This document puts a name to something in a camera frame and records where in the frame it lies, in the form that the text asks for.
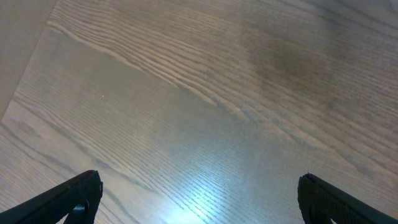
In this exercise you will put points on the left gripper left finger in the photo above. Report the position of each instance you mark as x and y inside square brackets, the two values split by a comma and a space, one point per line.
[76, 201]

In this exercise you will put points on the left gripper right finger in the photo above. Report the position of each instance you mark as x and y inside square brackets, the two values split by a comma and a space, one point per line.
[321, 202]

